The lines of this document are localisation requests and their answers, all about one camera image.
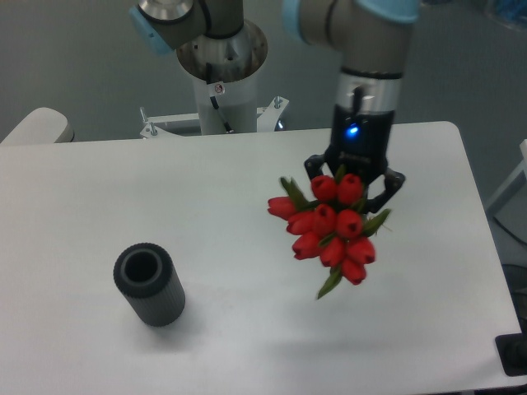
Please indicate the beige chair back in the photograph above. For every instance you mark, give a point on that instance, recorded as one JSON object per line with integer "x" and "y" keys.
{"x": 42, "y": 126}

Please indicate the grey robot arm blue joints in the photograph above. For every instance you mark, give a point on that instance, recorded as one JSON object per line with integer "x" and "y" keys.
{"x": 373, "y": 38}

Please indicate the red tulip bouquet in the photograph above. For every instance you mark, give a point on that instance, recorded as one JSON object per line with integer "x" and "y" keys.
{"x": 335, "y": 227}

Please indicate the dark grey ribbed vase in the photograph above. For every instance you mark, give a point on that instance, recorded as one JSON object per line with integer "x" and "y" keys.
{"x": 145, "y": 275}

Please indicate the white furniture at right edge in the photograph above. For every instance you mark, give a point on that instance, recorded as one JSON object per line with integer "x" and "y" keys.
{"x": 513, "y": 183}

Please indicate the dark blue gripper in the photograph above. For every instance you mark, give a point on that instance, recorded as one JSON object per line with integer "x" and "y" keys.
{"x": 359, "y": 142}

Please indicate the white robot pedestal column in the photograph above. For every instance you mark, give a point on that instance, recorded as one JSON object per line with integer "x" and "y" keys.
{"x": 224, "y": 72}

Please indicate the white metal base frame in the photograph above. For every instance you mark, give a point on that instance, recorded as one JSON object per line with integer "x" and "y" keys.
{"x": 267, "y": 119}

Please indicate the black device at table edge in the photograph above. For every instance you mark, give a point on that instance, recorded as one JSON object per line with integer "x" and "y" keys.
{"x": 512, "y": 352}

